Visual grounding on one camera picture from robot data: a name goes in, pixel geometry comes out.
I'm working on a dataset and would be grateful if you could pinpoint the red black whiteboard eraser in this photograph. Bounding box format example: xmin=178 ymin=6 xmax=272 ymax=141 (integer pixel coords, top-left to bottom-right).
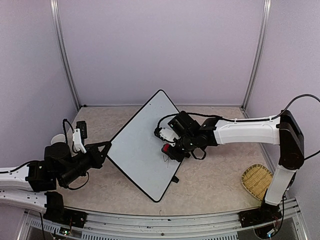
xmin=161 ymin=143 xmax=170 ymax=154

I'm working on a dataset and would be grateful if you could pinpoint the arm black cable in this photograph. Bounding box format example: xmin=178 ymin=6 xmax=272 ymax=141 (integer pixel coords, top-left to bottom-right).
xmin=62 ymin=118 xmax=90 ymax=190
xmin=156 ymin=94 xmax=320 ymax=231

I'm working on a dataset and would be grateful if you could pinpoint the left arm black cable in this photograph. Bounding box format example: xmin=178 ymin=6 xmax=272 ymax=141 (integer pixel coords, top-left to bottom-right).
xmin=62 ymin=118 xmax=90 ymax=190

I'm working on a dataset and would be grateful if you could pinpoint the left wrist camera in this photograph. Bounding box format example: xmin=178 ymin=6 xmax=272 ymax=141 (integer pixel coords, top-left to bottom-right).
xmin=72 ymin=120 xmax=88 ymax=154

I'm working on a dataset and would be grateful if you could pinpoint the aluminium corner post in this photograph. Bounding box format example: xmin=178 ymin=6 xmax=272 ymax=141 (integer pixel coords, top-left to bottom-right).
xmin=241 ymin=0 xmax=272 ymax=112
xmin=50 ymin=0 xmax=82 ymax=111

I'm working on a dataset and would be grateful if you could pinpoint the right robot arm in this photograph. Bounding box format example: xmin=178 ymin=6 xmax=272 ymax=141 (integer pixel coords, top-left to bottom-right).
xmin=154 ymin=110 xmax=305 ymax=222

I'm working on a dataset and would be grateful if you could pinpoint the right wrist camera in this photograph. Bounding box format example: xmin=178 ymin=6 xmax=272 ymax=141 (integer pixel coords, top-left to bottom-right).
xmin=154 ymin=127 xmax=180 ymax=147

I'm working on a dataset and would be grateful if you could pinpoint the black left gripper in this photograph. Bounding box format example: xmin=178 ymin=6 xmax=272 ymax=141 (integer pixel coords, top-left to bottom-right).
xmin=61 ymin=142 xmax=113 ymax=187

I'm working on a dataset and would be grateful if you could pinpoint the white whiteboard black frame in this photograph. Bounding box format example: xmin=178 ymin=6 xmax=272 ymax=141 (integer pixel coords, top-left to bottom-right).
xmin=107 ymin=89 xmax=180 ymax=203

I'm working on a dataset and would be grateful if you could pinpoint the right aluminium corner post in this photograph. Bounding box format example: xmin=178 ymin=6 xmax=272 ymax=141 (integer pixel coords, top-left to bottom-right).
xmin=241 ymin=0 xmax=272 ymax=112

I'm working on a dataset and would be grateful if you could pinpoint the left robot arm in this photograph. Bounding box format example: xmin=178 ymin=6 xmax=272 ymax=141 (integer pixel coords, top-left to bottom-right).
xmin=0 ymin=141 xmax=112 ymax=228

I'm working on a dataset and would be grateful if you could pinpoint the black whiteboard stand foot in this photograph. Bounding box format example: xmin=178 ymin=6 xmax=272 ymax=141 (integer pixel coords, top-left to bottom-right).
xmin=172 ymin=176 xmax=179 ymax=183

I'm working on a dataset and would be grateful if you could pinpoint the woven bamboo tray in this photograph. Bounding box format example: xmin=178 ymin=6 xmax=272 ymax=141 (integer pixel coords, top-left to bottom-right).
xmin=241 ymin=164 xmax=273 ymax=201

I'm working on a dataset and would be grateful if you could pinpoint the light blue mug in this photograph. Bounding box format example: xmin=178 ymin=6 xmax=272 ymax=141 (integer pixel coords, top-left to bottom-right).
xmin=50 ymin=133 xmax=66 ymax=145

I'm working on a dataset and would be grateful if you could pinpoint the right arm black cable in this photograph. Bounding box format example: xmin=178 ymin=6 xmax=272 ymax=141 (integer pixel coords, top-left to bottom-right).
xmin=156 ymin=94 xmax=320 ymax=231

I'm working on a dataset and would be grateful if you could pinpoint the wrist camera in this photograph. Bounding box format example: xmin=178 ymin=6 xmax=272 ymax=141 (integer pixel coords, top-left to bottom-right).
xmin=154 ymin=127 xmax=180 ymax=147
xmin=72 ymin=120 xmax=88 ymax=154

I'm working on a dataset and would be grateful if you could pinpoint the left aluminium corner post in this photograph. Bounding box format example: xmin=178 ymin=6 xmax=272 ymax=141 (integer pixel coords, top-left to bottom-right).
xmin=50 ymin=0 xmax=82 ymax=111

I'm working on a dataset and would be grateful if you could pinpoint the front aluminium rail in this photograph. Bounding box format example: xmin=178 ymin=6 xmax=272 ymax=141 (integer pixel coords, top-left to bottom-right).
xmin=19 ymin=198 xmax=310 ymax=240

